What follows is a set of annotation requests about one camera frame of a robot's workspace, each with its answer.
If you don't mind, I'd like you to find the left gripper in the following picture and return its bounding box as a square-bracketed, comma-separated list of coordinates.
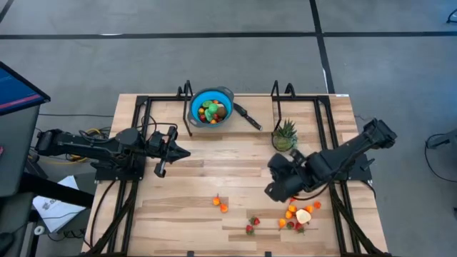
[148, 126, 191, 178]

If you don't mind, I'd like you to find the white printed paper sheet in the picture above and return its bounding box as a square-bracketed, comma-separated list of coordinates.
[31, 174, 87, 233]

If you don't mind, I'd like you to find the blue collapsible bowl grey rim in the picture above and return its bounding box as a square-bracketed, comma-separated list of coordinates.
[186, 86, 236, 129]

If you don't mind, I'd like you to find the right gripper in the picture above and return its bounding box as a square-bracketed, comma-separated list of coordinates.
[264, 149, 308, 203]

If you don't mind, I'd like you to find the potted succulent plant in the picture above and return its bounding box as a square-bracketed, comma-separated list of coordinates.
[270, 119, 301, 153]

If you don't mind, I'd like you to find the black aluminium rig frame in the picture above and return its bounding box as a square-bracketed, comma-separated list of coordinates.
[81, 93, 392, 257]

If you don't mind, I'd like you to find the large computer monitor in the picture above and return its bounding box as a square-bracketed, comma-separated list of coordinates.
[0, 59, 51, 117]

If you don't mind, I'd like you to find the black wire rack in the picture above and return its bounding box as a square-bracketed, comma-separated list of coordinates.
[269, 79, 296, 134]
[176, 79, 195, 138]

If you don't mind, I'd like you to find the black handled kitchen knife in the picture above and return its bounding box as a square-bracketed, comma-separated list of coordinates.
[233, 102, 263, 131]

